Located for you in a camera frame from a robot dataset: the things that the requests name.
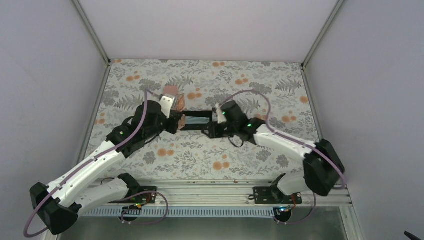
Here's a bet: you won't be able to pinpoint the clear orange sunglasses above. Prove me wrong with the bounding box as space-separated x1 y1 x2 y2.
175 93 186 130

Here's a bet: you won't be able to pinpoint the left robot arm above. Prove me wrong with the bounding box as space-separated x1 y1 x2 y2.
29 99 184 235

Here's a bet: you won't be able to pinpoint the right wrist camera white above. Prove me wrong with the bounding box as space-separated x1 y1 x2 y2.
215 103 227 124

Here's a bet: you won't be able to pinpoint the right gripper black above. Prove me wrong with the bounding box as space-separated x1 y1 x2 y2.
201 121 238 139

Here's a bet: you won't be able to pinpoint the black glasses case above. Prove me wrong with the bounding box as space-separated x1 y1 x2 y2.
180 110 213 131

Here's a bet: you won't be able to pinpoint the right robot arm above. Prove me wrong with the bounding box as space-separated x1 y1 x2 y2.
202 100 345 204

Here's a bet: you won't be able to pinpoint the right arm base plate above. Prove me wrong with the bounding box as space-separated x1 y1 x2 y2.
247 186 303 205

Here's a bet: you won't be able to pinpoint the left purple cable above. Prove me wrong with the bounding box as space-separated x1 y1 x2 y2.
23 89 163 239

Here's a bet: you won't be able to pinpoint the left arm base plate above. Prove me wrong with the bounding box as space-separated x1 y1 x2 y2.
113 186 157 206

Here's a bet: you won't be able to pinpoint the aluminium rail base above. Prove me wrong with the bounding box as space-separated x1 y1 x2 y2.
39 180 365 240

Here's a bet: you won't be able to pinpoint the floral table mat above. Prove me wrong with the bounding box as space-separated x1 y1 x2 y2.
87 59 319 181

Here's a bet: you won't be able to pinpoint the pink glasses case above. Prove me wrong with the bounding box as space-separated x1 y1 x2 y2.
163 85 179 96

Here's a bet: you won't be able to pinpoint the purple cable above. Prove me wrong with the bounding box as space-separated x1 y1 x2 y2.
218 89 347 226
23 89 163 239

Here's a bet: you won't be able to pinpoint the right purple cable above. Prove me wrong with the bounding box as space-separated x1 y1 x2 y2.
218 89 347 226

